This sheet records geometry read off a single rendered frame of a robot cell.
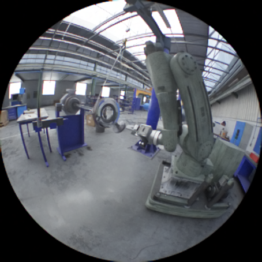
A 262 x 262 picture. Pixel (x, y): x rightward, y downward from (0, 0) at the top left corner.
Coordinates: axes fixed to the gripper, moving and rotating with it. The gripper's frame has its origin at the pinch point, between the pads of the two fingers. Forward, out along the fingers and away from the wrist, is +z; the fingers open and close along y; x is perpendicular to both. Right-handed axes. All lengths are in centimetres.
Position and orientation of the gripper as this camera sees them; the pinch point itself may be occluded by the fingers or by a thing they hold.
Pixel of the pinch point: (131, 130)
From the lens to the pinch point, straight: 121.1
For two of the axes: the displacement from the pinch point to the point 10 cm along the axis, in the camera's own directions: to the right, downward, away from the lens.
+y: -4.0, -5.1, -7.6
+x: -4.7, 8.3, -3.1
